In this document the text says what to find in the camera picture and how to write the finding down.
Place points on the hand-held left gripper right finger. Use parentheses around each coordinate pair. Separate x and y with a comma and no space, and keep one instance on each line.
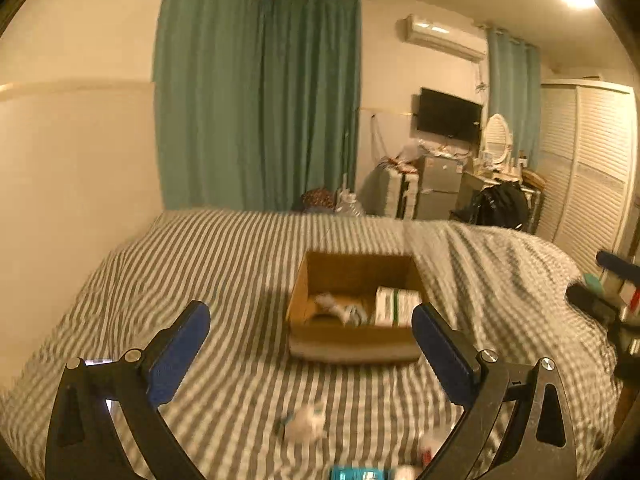
(442,359)

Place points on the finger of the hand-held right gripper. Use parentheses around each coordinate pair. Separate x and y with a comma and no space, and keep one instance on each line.
(587,301)
(616,262)

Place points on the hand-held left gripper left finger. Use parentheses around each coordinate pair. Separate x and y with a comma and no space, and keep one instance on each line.
(179,356)

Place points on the brown cardboard box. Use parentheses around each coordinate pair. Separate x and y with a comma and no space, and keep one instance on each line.
(345,342)

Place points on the white and green carton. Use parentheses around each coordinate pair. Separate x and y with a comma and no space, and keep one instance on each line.
(396,306)

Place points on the white and red packet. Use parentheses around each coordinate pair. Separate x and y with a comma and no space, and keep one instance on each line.
(432,446)

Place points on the white louvered wardrobe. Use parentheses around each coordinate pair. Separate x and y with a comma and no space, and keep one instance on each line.
(590,170)

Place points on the grey striped blanket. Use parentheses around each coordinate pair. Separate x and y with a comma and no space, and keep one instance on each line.
(235,270)

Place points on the crumpled white wrapper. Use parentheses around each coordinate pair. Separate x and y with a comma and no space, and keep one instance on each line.
(345,309)

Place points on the black backpack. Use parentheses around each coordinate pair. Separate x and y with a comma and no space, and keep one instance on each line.
(505,205)

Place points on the teal packet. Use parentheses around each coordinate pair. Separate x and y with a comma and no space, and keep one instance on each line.
(361,473)

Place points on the crumpled white paper ball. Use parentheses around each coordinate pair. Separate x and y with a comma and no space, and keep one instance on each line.
(305,424)

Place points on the wooden dressing table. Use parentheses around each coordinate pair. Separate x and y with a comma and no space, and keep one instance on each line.
(492,177)

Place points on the oval white mirror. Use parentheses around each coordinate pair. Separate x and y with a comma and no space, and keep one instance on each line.
(497,137)

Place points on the small grey fridge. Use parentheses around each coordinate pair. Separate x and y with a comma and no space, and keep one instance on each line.
(440,185)

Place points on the grey suitcase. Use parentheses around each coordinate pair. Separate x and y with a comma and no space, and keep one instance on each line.
(397,190)

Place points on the white plastic bag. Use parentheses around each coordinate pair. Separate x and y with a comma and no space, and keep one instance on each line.
(349,202)

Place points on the narrow green curtain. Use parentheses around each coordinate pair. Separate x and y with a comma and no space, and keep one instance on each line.
(514,105)

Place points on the dark red patterned bag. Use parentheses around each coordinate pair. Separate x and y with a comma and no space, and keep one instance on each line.
(318,199)

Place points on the wide green curtain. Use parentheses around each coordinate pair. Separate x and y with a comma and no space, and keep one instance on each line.
(250,105)

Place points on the white air conditioner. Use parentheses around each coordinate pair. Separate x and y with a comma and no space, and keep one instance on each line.
(442,36)

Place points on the black wall television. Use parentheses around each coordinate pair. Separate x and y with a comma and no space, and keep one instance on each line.
(449,112)

